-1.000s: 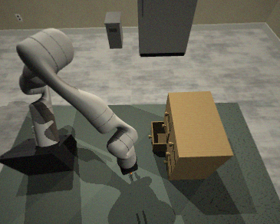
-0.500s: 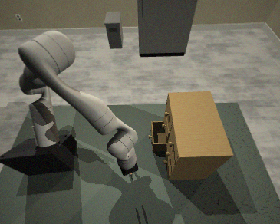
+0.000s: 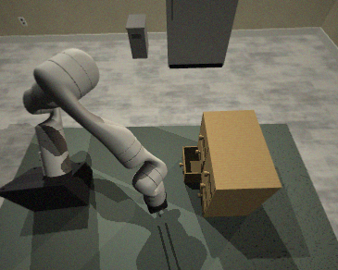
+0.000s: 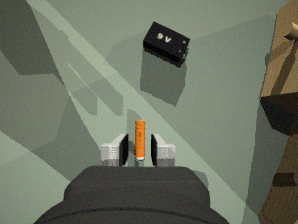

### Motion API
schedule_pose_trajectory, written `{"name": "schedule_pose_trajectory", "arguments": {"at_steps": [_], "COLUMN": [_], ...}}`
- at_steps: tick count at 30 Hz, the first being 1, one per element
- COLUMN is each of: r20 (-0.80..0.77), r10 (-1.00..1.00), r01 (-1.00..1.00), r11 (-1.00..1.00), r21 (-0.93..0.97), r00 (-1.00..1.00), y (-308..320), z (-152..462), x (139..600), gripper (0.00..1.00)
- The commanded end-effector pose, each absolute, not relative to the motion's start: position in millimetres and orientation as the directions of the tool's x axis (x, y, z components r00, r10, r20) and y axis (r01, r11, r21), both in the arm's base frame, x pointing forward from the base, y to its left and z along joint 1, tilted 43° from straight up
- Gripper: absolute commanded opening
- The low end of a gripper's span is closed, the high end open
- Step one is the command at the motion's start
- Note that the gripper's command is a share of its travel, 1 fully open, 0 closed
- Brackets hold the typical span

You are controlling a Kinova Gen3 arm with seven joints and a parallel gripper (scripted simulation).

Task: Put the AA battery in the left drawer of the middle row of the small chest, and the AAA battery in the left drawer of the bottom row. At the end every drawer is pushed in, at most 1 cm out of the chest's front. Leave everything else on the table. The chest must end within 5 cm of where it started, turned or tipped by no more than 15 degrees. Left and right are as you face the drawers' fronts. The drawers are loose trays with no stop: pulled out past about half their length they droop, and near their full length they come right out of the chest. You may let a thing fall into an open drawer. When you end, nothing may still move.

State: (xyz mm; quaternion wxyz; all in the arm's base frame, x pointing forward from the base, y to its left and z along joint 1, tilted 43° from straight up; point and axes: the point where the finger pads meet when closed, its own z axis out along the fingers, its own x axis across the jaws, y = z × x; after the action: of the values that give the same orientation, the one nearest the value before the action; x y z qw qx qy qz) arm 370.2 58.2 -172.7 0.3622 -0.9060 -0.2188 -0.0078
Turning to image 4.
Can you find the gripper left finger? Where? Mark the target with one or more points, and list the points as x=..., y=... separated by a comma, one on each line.
x=110, y=152

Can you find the black 9v battery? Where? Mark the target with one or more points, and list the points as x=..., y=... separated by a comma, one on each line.
x=166, y=42

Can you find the small wooden chest of drawers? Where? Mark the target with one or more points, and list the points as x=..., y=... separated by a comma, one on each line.
x=261, y=216

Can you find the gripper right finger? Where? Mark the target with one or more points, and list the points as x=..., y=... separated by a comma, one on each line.
x=162, y=154

